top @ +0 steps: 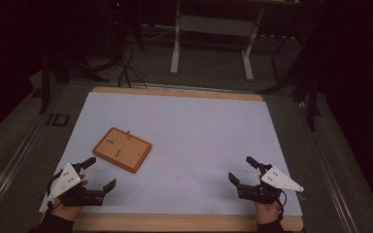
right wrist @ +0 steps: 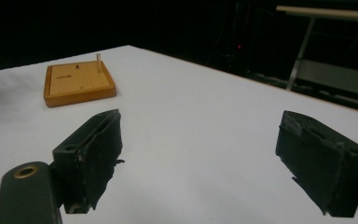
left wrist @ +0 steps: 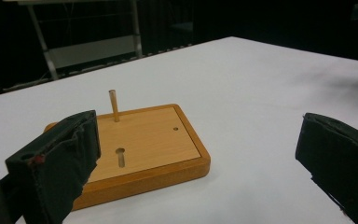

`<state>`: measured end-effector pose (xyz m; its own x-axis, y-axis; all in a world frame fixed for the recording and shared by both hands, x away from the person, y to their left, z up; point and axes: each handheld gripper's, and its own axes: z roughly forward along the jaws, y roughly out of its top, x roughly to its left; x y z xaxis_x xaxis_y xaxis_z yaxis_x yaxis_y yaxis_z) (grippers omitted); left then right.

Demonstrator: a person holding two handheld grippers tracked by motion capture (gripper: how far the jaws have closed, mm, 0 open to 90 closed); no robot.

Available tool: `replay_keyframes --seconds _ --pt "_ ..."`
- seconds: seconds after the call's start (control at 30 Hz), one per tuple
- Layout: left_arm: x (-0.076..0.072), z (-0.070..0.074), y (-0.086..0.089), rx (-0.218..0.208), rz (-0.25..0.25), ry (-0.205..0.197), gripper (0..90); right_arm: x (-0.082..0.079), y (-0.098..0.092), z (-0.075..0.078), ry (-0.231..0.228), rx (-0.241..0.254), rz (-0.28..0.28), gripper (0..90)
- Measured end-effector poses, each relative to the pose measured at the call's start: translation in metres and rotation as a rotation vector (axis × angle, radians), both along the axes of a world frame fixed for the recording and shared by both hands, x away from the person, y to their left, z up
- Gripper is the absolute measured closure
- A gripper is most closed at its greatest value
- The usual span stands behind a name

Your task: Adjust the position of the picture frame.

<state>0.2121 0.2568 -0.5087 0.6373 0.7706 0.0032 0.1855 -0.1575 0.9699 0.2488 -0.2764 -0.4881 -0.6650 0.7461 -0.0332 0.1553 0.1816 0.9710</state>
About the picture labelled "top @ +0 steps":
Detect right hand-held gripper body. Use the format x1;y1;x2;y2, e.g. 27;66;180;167
237;163;305;205

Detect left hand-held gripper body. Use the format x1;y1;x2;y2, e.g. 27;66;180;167
47;163;106;208

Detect orange wooden tray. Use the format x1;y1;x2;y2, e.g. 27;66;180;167
91;126;153;174

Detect person's left hand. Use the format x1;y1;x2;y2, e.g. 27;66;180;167
50;174;89;222

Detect person's right hand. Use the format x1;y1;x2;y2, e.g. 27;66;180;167
255;200;282;225

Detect black floor socket plate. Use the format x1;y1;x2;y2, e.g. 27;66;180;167
47;113;70;127

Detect white table mat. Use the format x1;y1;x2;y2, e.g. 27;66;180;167
38;91;304;217

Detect black metal stand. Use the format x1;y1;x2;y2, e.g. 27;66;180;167
256;32;322;132
38;54;110;115

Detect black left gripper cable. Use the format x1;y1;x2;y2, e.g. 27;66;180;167
46;169;63;212

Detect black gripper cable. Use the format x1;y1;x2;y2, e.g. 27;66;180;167
277;189;288;221
46;169;63;212

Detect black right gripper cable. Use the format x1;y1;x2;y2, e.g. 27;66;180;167
277;189;288;221

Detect metal floor rail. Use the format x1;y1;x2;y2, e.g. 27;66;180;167
295;101;358;233
0;113;50;224

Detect black floor cables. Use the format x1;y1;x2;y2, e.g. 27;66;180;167
118;42;149;89

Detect white metal desk frame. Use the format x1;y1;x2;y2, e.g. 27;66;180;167
169;0;266;82

